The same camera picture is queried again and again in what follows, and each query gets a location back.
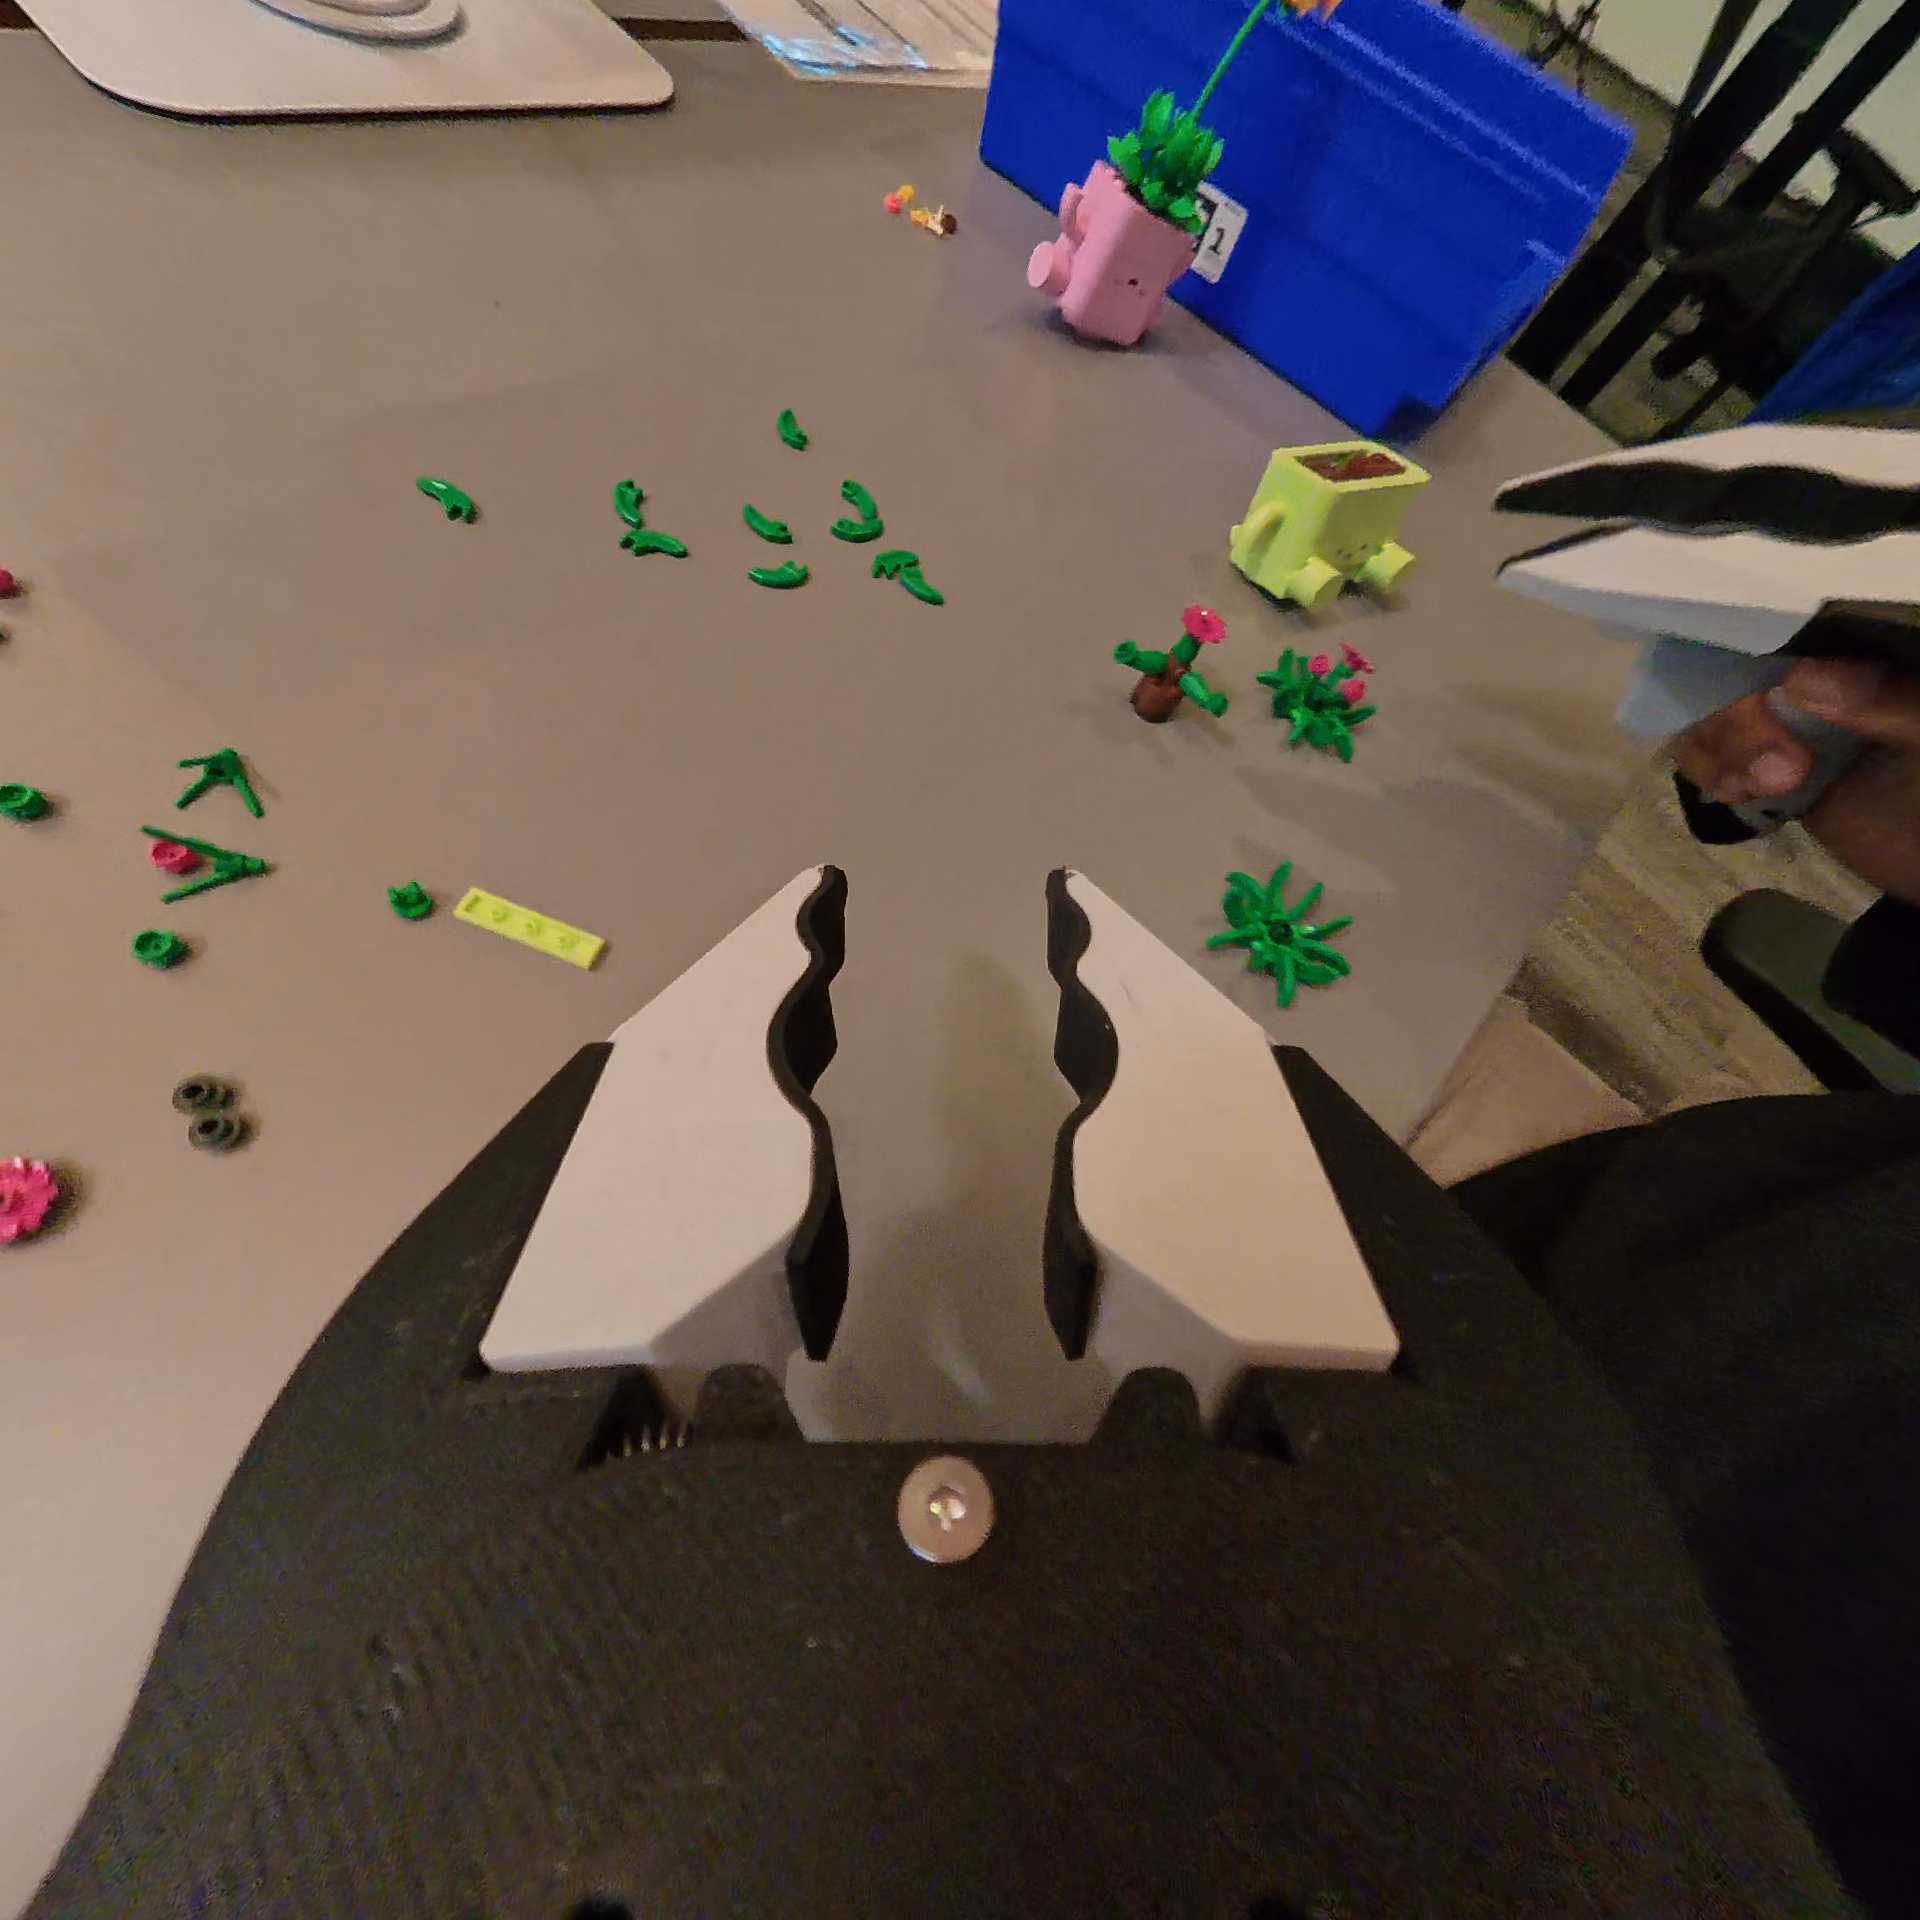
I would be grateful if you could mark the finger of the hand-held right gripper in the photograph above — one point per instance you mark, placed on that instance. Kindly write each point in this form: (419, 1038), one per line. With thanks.
(1695, 593)
(1723, 453)

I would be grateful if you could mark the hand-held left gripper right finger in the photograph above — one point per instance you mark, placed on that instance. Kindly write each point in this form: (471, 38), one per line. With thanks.
(1231, 1200)

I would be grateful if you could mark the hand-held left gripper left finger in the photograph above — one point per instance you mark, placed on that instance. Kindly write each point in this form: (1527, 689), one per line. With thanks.
(660, 1185)

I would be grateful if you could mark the person's right hand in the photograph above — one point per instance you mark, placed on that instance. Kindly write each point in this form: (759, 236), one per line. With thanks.
(1740, 758)

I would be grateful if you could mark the blue storage bin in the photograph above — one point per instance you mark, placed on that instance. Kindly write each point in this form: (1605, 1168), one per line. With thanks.
(1860, 353)
(1348, 194)

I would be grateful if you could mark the green spiky brick plant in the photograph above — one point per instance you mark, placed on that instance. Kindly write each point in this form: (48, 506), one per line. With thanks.
(1277, 937)

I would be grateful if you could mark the lime green flat brick plate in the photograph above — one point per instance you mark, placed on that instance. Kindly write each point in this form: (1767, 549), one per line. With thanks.
(529, 927)

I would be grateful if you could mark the person's beige trousers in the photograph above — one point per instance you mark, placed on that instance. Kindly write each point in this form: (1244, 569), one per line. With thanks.
(1516, 1096)

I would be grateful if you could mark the black chair armrest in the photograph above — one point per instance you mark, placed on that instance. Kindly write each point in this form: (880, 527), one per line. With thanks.
(1785, 975)

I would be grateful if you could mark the small green brick piece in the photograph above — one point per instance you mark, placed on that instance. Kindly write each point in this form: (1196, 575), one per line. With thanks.
(409, 902)

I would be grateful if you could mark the lime green brick planter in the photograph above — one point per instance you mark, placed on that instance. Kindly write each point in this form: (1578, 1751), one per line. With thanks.
(1320, 524)

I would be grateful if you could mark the green brick plant pink flowers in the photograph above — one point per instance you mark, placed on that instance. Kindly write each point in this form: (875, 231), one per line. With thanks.
(1317, 710)

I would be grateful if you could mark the brick cactus with pink flower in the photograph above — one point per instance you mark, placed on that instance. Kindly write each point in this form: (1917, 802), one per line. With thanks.
(1155, 696)

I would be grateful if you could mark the green brick stem piece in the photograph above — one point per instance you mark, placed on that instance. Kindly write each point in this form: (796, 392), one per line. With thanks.
(225, 868)
(225, 773)

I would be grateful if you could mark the white label tag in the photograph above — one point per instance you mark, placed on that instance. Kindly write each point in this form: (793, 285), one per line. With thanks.
(1223, 236)

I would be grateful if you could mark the green round brick piece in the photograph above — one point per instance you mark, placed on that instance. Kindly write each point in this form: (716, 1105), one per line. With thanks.
(160, 949)
(21, 801)

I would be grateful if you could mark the person's black jacket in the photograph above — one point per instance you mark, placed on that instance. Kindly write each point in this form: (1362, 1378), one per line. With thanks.
(1769, 1349)

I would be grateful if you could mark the pink brick flower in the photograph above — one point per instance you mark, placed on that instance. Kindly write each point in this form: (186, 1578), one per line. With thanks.
(23, 1196)

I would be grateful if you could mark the cluster of green leaf pieces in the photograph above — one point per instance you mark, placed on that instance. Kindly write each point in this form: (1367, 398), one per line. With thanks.
(656, 542)

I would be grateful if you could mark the pink brick planter with plant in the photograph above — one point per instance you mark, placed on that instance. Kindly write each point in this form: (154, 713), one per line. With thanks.
(1108, 254)

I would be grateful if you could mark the clear plastic bag with leaflet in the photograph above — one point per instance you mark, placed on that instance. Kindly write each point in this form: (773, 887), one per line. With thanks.
(869, 33)

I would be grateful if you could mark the white book stand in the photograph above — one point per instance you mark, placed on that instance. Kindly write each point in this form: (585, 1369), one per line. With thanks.
(523, 77)

